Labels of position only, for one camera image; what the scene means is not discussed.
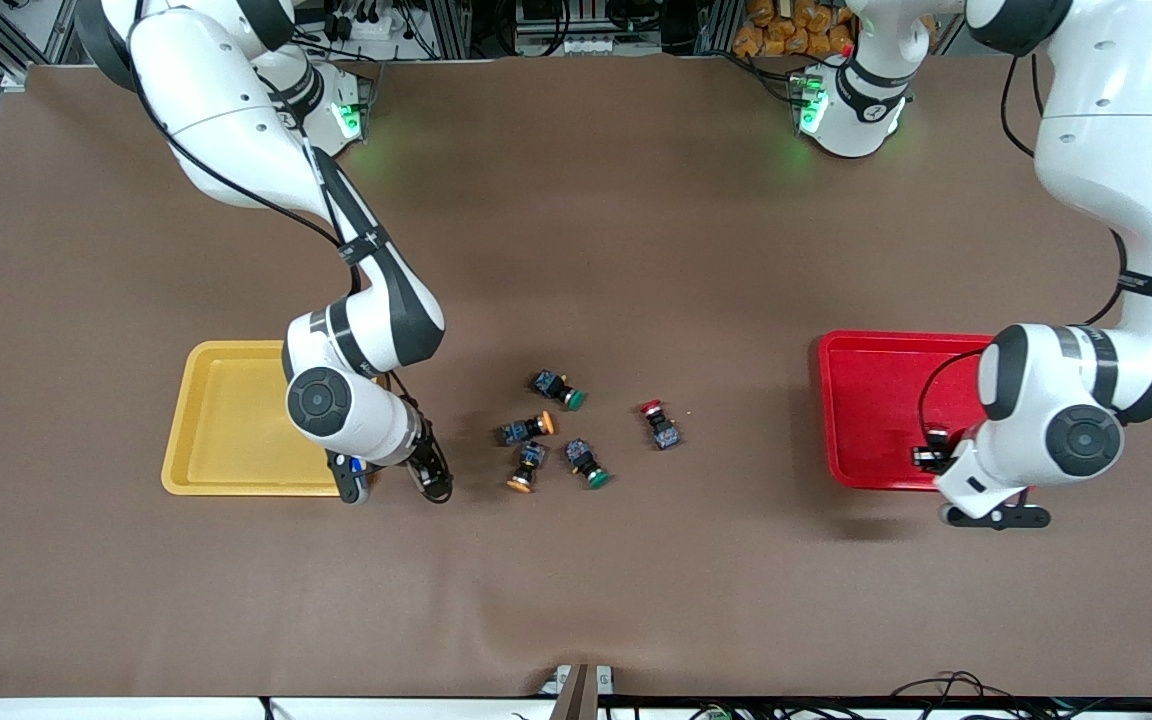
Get yellow mushroom push button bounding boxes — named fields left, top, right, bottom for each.
left=500, top=411, right=556, bottom=447
left=506, top=441, right=548, bottom=494

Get red plastic tray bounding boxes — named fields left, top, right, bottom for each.
left=818, top=330, right=1037, bottom=493

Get green mushroom push button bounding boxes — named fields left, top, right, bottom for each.
left=564, top=438, right=611, bottom=490
left=534, top=369, right=587, bottom=412

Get yellow plastic tray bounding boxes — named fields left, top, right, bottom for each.
left=161, top=340, right=380, bottom=497

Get brown table mat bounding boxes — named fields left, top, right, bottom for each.
left=0, top=55, right=1152, bottom=699

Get white power strip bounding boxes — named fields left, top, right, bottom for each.
left=321, top=0, right=407, bottom=43

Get orange packets pile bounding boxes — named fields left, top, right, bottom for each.
left=733, top=0, right=857, bottom=58

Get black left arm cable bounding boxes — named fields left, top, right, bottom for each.
left=916, top=50, right=1152, bottom=446

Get black cable bundle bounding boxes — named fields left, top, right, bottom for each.
left=886, top=670, right=1152, bottom=720

